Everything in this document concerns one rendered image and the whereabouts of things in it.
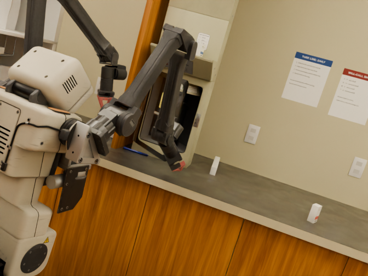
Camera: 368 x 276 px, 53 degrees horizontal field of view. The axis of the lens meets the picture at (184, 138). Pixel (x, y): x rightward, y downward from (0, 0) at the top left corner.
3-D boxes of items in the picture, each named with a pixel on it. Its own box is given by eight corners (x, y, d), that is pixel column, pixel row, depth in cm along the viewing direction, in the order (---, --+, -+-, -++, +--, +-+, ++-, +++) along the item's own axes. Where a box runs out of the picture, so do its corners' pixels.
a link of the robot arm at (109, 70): (98, 64, 164) (108, 65, 161) (110, 65, 170) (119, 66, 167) (97, 79, 166) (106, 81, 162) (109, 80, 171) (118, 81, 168)
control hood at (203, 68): (152, 64, 191) (157, 45, 189) (211, 81, 184) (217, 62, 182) (144, 62, 180) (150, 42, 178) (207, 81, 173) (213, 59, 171)
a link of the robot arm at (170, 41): (166, 12, 126) (191, 19, 122) (176, 38, 138) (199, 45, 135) (93, 118, 115) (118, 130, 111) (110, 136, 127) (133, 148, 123)
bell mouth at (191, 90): (174, 86, 209) (177, 77, 208) (203, 96, 205) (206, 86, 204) (165, 86, 192) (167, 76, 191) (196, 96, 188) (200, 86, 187)
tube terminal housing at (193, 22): (146, 142, 224) (180, 15, 209) (196, 159, 218) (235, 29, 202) (130, 149, 200) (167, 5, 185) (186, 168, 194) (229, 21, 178)
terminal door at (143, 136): (134, 141, 198) (153, 68, 190) (166, 162, 175) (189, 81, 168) (133, 141, 197) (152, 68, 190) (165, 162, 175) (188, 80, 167)
